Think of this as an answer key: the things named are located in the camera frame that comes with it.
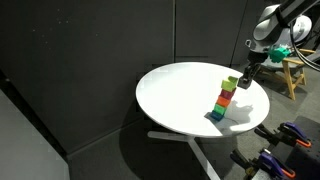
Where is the orange block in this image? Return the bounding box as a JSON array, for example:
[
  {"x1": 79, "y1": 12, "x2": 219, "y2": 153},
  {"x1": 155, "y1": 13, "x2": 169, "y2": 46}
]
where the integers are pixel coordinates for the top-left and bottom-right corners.
[{"x1": 216, "y1": 96, "x2": 231, "y2": 107}]

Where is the black perforated breadboard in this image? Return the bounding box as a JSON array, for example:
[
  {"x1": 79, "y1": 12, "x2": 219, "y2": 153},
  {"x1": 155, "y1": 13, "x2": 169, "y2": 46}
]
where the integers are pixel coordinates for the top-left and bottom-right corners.
[{"x1": 268, "y1": 116, "x2": 320, "y2": 180}]

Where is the black clamp handle rear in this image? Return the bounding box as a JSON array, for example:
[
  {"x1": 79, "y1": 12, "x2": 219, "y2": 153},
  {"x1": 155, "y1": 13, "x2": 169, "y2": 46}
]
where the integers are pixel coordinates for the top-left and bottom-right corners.
[{"x1": 254, "y1": 124, "x2": 279, "y2": 145}]

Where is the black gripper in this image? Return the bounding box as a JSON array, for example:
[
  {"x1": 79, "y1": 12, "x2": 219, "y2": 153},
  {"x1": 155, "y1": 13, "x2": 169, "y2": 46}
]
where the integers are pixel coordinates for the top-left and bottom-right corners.
[{"x1": 239, "y1": 50, "x2": 268, "y2": 89}]

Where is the magenta block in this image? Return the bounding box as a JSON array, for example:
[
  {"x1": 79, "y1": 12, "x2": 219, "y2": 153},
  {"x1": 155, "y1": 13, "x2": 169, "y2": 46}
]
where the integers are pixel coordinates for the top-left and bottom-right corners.
[{"x1": 220, "y1": 89, "x2": 235, "y2": 100}]

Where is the green block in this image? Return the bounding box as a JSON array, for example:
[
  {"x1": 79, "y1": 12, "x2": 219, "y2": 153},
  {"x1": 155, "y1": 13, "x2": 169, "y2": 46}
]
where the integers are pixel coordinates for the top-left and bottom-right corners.
[{"x1": 214, "y1": 104, "x2": 226, "y2": 115}]

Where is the purple orange clamp front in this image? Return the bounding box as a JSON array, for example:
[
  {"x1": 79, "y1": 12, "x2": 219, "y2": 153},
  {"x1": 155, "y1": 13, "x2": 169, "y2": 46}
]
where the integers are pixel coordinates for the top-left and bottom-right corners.
[{"x1": 258, "y1": 149, "x2": 296, "y2": 179}]

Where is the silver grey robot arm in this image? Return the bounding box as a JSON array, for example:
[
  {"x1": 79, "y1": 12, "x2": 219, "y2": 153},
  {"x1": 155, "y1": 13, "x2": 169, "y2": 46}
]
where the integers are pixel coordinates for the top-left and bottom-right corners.
[{"x1": 237, "y1": 0, "x2": 319, "y2": 89}]

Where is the grey block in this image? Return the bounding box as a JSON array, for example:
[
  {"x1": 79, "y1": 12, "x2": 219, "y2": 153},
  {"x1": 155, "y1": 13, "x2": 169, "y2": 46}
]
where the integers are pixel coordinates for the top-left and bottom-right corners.
[{"x1": 237, "y1": 79, "x2": 251, "y2": 89}]

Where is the yellow-green block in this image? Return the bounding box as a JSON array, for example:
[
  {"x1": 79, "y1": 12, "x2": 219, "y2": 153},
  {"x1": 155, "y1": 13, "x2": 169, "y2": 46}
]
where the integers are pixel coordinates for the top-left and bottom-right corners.
[{"x1": 221, "y1": 76, "x2": 238, "y2": 92}]

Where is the purple orange clamp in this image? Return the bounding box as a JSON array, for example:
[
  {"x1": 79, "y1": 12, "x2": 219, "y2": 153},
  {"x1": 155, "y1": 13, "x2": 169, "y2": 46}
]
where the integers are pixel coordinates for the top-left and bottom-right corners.
[
  {"x1": 279, "y1": 122, "x2": 312, "y2": 148},
  {"x1": 258, "y1": 149, "x2": 296, "y2": 179}
]

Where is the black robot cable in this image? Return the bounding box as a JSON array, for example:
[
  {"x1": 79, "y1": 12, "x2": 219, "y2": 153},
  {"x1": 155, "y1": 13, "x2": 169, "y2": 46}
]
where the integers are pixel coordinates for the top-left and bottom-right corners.
[{"x1": 289, "y1": 19, "x2": 320, "y2": 73}]

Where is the blue block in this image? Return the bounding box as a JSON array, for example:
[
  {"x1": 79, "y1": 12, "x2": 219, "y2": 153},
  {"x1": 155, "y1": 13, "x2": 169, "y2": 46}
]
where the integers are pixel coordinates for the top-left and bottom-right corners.
[{"x1": 210, "y1": 111, "x2": 223, "y2": 121}]

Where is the black clamp handle front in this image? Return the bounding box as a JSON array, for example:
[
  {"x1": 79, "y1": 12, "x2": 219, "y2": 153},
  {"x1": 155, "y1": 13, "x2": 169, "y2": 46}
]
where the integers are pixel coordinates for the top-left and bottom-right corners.
[{"x1": 230, "y1": 149, "x2": 258, "y2": 178}]

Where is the black clamp handle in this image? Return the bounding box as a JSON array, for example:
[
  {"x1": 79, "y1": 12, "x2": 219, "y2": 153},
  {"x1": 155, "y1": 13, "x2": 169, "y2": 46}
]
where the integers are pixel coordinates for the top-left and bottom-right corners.
[
  {"x1": 254, "y1": 124, "x2": 279, "y2": 145},
  {"x1": 230, "y1": 149, "x2": 258, "y2": 178}
]

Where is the round white table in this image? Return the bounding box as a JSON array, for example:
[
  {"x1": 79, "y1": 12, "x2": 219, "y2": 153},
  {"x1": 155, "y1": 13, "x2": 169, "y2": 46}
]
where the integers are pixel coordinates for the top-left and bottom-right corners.
[{"x1": 136, "y1": 62, "x2": 270, "y2": 180}]

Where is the purple orange clamp rear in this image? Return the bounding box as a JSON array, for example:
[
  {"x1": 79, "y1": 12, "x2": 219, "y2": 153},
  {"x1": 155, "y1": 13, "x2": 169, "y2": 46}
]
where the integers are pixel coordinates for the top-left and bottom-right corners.
[{"x1": 279, "y1": 122, "x2": 312, "y2": 148}]

